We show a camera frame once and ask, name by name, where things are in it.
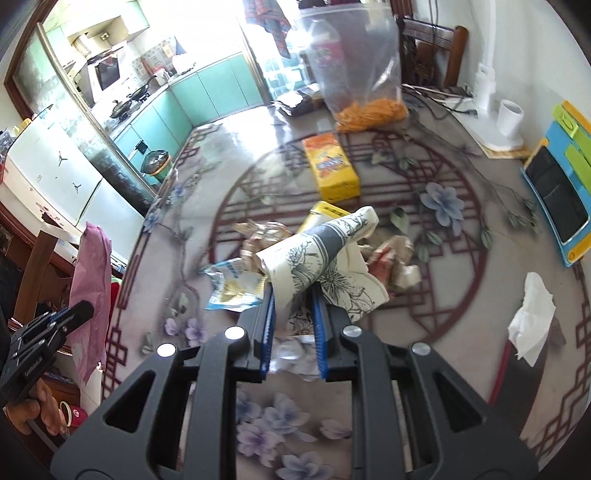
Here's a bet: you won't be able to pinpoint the plaid hanging cloth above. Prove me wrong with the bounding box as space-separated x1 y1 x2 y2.
245 0 296 58

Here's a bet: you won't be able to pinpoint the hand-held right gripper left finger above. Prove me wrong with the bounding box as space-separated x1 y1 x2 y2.
50 284 278 480

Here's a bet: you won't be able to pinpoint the pink cloth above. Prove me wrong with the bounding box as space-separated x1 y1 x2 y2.
69 222 114 386

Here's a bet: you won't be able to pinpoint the white refrigerator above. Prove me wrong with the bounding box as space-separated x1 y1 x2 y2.
0 106 146 268

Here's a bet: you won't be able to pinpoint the white desk lamp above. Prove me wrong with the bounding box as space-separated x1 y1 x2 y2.
455 0 527 151

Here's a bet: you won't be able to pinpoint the blue white wrapper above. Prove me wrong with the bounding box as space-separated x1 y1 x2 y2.
203 258 269 315

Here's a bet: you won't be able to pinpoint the floral paper napkin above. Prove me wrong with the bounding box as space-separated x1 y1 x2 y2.
256 207 391 324

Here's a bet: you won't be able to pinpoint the person's left hand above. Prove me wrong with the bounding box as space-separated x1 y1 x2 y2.
6 382 68 435

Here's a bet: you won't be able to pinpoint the teal upper kitchen cabinets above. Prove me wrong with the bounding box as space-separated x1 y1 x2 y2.
44 0 151 51

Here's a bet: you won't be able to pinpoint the yellow box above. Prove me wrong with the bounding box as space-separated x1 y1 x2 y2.
302 133 362 202

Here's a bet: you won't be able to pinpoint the purple label bottle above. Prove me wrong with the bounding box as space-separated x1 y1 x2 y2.
307 18 352 93

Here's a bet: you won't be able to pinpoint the white cup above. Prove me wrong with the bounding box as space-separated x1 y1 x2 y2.
498 99 525 139

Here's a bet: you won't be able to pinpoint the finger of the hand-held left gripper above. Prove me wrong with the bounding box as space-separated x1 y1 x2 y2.
48 300 95 342

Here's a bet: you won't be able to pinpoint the clear wrapper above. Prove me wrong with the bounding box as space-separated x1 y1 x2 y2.
235 220 296 273

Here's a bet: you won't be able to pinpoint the black snack packet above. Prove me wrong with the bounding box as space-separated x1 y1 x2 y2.
277 90 324 116

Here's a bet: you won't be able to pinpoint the blue yellow toy tablet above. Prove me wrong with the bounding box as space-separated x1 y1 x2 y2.
521 102 591 267

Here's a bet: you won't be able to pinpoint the carved wooden chair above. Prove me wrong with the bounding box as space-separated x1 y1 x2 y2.
14 212 84 324

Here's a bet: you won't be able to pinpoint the green trash bin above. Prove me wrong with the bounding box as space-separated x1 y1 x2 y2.
141 148 172 183

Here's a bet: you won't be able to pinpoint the teal lower kitchen cabinets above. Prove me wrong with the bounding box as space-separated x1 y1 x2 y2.
108 53 264 185

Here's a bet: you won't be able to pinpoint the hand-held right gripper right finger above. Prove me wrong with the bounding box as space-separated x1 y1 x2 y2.
309 284 539 480

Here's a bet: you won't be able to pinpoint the teal kitchen cabinets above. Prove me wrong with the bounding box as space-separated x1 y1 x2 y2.
108 53 264 185
44 0 151 51

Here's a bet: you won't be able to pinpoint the clear zip bag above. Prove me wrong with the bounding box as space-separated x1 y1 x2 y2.
295 4 409 134

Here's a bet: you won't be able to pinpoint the dark wooden chair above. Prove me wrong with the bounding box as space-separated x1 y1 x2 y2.
397 16 468 88

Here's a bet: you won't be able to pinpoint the yellow wrapper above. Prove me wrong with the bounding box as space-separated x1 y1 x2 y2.
295 200 352 236

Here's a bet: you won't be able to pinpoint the floral tablecloth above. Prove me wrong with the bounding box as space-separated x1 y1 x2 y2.
99 85 591 480

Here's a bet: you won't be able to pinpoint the black range hood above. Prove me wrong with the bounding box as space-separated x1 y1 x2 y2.
88 51 127 104

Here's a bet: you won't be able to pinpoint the white tissue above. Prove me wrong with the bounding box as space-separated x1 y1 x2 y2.
508 272 556 361

